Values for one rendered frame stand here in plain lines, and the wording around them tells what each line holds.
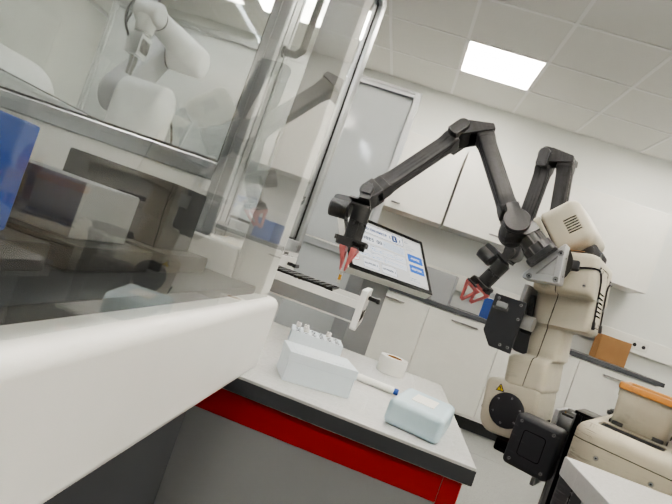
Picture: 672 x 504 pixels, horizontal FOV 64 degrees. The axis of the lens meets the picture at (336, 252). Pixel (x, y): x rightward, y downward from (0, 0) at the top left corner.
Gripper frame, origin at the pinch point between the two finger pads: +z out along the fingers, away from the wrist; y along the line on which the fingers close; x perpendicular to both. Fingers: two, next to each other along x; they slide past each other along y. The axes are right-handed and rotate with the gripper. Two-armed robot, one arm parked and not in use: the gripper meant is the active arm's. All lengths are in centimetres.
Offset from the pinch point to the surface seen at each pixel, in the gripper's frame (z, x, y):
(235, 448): 35, -77, 4
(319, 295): 9.6, -20.1, -0.8
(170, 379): 16, -121, 7
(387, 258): -13, 86, 6
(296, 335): 19.1, -41.3, 0.6
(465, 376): 44, 286, 82
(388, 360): 18.7, -30.2, 21.9
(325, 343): 18.8, -39.8, 7.3
